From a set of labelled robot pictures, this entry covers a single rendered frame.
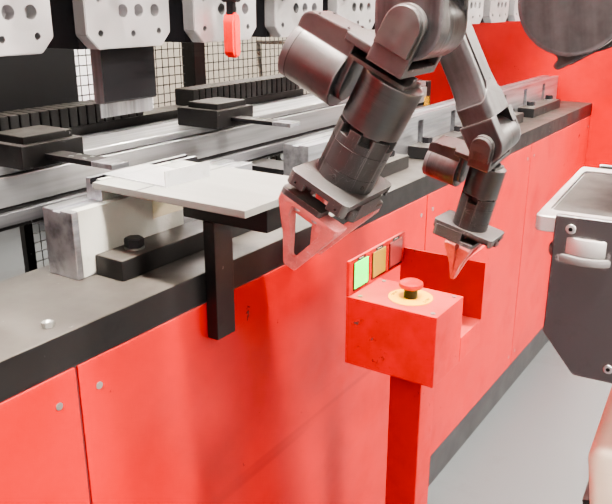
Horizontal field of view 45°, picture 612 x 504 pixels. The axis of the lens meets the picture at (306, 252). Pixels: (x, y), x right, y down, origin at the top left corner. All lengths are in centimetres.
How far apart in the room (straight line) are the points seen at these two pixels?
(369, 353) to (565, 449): 122
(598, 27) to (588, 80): 243
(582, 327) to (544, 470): 150
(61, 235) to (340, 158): 50
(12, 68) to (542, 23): 121
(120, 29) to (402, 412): 77
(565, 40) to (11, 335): 65
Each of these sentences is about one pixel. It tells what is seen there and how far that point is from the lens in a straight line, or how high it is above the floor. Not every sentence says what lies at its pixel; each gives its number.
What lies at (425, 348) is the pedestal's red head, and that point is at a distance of 117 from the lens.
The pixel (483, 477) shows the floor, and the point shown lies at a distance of 218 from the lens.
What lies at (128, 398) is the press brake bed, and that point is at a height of 75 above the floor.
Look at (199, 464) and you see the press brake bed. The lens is 116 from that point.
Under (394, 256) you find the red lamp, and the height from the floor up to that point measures 80.
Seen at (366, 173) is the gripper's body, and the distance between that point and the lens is 67.
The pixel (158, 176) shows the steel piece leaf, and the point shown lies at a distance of 106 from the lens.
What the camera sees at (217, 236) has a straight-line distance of 102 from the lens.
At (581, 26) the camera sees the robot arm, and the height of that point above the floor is 122.
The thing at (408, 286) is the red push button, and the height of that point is 81.
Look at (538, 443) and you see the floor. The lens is 236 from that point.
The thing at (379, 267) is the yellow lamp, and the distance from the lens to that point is 128.
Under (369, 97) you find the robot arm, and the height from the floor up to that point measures 116.
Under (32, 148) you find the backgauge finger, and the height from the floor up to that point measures 102.
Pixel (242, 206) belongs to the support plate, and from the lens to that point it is 90.
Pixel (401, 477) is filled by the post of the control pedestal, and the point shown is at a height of 42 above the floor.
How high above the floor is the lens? 124
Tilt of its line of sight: 19 degrees down
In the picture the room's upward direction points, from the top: straight up
